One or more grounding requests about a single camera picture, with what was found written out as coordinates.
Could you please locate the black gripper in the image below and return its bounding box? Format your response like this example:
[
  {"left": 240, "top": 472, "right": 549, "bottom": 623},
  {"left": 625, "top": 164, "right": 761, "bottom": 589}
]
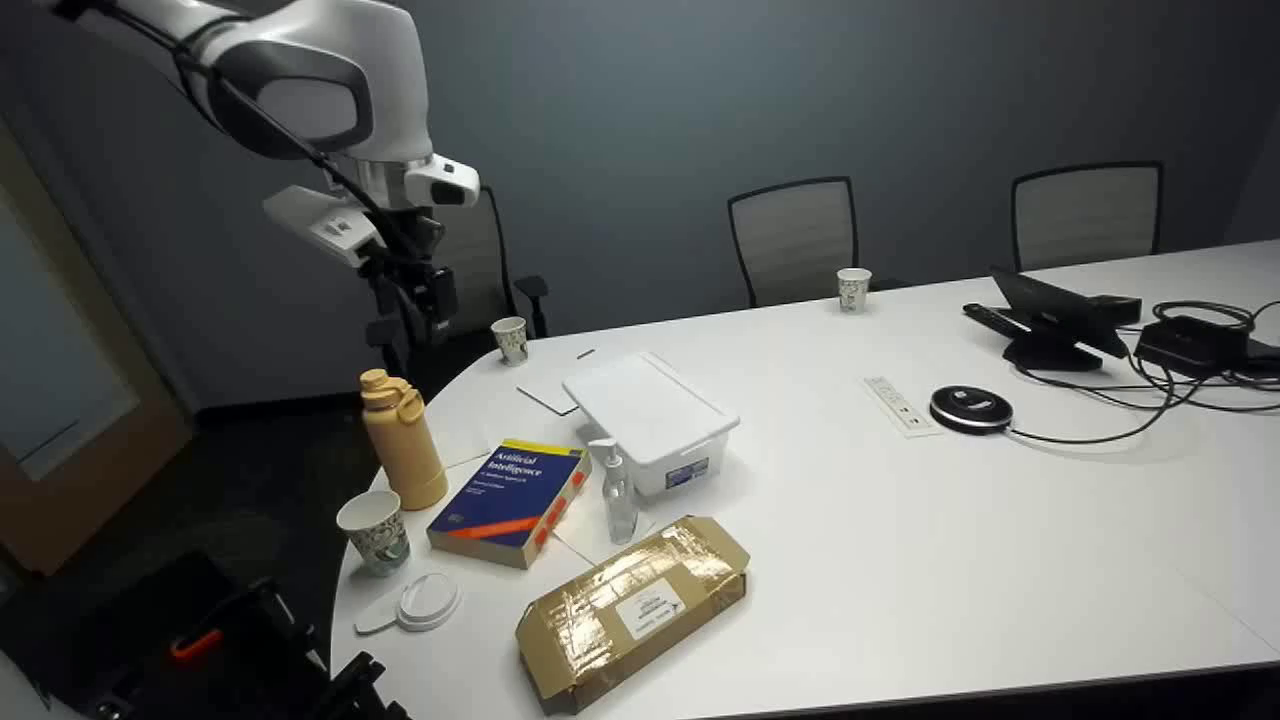
[{"left": 360, "top": 211, "right": 455, "bottom": 353}]

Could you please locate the white plastic cup lid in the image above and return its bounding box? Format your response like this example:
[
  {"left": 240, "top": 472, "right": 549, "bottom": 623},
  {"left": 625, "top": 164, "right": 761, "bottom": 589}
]
[{"left": 394, "top": 577, "right": 455, "bottom": 634}]

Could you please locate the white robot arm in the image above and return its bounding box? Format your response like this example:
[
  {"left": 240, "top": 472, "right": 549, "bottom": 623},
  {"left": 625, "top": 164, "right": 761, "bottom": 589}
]
[{"left": 41, "top": 0, "right": 479, "bottom": 353}]

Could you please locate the paper cup near chair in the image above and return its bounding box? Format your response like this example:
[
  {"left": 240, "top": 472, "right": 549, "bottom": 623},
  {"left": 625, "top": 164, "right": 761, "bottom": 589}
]
[{"left": 488, "top": 317, "right": 526, "bottom": 363}]

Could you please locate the patterned paper cup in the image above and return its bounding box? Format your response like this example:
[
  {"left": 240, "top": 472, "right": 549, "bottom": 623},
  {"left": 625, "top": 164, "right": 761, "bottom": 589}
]
[{"left": 335, "top": 487, "right": 410, "bottom": 572}]

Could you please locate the far paper cup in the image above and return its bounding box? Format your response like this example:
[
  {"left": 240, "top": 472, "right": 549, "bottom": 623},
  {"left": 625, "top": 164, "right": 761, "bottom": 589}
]
[{"left": 837, "top": 268, "right": 871, "bottom": 314}]

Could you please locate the left mesh office chair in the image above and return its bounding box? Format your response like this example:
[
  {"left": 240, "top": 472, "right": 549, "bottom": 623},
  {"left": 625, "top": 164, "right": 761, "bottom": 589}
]
[{"left": 380, "top": 189, "right": 549, "bottom": 394}]

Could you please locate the mesh office chair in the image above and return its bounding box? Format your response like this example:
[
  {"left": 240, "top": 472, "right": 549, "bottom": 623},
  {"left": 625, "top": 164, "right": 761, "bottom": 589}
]
[
  {"left": 1011, "top": 159, "right": 1164, "bottom": 274},
  {"left": 729, "top": 175, "right": 860, "bottom": 303},
  {"left": 380, "top": 189, "right": 549, "bottom": 394}
]

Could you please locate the tan plastic bottle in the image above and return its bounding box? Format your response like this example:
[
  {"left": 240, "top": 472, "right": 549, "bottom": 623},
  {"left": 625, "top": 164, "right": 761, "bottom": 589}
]
[{"left": 360, "top": 369, "right": 446, "bottom": 513}]

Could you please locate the white card on table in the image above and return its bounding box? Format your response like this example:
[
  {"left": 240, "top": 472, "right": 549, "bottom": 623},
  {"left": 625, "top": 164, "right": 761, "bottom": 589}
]
[{"left": 514, "top": 382, "right": 576, "bottom": 418}]

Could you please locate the blue and orange book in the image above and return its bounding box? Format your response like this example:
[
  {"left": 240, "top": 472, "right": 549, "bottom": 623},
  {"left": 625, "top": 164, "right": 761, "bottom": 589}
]
[{"left": 426, "top": 439, "right": 592, "bottom": 567}]

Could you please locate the clear small bottle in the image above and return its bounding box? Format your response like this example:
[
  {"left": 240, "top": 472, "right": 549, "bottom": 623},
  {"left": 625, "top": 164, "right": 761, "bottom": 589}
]
[{"left": 589, "top": 436, "right": 641, "bottom": 546}]

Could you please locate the white plastic storage box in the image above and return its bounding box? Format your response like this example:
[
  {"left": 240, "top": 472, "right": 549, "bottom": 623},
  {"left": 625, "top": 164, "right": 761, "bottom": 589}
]
[{"left": 562, "top": 353, "right": 739, "bottom": 502}]

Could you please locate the wooden framed door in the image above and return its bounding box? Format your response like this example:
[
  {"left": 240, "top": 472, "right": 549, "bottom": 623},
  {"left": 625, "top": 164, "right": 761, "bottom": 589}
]
[{"left": 0, "top": 130, "right": 191, "bottom": 577}]

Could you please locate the middle mesh office chair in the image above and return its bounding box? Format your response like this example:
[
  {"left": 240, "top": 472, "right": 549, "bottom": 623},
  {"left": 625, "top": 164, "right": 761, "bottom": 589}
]
[{"left": 729, "top": 175, "right": 860, "bottom": 303}]

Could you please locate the brown cardboard package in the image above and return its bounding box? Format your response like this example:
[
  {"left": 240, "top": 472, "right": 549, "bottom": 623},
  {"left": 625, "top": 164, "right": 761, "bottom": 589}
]
[{"left": 514, "top": 517, "right": 751, "bottom": 711}]

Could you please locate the white remote control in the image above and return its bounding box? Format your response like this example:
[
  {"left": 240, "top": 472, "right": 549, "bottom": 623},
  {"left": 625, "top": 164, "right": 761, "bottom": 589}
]
[{"left": 862, "top": 375, "right": 933, "bottom": 436}]

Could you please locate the black tablet stand device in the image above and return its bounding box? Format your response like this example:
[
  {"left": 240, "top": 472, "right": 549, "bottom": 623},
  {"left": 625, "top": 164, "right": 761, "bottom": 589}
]
[{"left": 964, "top": 274, "right": 1139, "bottom": 371}]

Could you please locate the right mesh office chair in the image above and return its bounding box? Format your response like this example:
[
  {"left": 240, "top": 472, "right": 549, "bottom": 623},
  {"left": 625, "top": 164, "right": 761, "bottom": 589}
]
[{"left": 1011, "top": 159, "right": 1164, "bottom": 274}]

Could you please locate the black power adapter box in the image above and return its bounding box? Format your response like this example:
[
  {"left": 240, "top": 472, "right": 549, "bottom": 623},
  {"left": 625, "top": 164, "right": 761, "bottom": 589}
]
[{"left": 1134, "top": 317, "right": 1246, "bottom": 382}]

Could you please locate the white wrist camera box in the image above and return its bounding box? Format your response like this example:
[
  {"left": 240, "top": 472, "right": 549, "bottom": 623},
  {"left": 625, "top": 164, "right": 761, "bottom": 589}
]
[{"left": 265, "top": 185, "right": 385, "bottom": 274}]

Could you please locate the black equipment with orange handle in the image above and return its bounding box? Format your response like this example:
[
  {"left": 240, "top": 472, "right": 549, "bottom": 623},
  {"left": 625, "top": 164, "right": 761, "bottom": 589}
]
[{"left": 0, "top": 552, "right": 410, "bottom": 720}]

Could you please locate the black cable bundle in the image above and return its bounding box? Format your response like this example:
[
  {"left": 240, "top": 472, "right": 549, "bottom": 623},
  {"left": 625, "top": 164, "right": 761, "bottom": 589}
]
[{"left": 991, "top": 298, "right": 1280, "bottom": 447}]

